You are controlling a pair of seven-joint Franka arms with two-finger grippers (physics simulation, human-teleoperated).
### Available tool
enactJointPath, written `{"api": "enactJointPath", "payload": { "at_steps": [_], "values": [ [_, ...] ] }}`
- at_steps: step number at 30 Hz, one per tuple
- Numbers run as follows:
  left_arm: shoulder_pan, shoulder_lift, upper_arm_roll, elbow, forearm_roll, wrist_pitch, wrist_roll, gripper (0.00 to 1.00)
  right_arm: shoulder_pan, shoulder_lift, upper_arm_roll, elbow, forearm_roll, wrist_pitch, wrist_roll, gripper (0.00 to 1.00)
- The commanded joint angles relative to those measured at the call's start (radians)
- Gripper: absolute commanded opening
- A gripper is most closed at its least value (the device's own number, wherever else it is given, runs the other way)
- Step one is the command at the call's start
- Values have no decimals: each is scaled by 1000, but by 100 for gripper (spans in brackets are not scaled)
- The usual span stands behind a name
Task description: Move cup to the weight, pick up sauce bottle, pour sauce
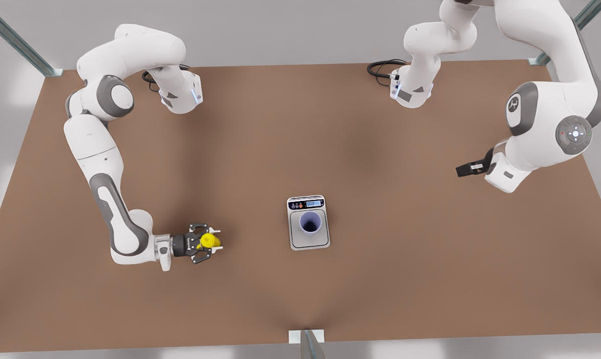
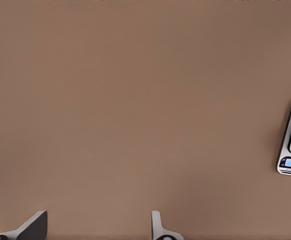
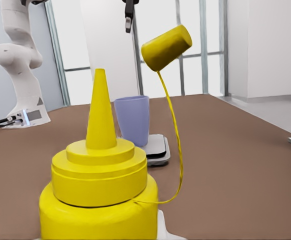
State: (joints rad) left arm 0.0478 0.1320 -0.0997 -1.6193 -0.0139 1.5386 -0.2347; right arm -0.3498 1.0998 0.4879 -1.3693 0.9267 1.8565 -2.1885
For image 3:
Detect silver frame crossbar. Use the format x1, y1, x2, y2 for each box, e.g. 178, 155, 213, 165
177, 51, 224, 60
63, 66, 91, 73

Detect grey and black scale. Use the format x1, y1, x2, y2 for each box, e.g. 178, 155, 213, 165
117, 133, 172, 167

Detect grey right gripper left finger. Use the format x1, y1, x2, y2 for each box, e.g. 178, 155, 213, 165
124, 3, 136, 34

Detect yellow tethered bottle cap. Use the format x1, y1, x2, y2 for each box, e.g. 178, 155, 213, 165
132, 24, 194, 206

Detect purple cup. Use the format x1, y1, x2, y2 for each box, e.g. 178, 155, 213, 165
113, 95, 151, 148

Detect pale right gripper right finger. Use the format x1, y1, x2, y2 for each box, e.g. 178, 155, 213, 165
156, 209, 188, 240

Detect yellow sauce bottle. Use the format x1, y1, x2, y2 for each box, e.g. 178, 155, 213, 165
38, 67, 160, 240

